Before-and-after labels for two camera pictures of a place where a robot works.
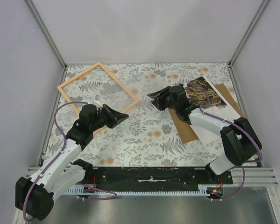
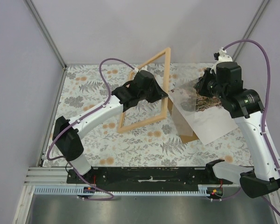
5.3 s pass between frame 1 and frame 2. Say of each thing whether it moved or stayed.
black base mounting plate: stayed
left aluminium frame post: stayed
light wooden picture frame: moved
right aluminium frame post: stayed
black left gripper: moved
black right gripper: moved
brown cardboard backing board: stayed
